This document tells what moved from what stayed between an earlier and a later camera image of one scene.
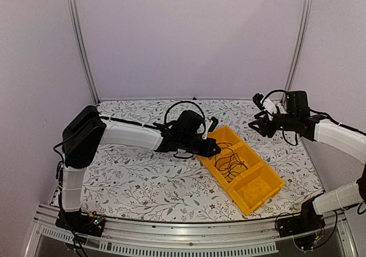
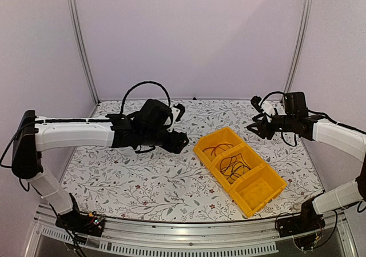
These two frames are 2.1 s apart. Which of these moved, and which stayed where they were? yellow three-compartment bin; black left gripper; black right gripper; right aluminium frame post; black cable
Moved: black left gripper; black cable
Stayed: right aluminium frame post; black right gripper; yellow three-compartment bin
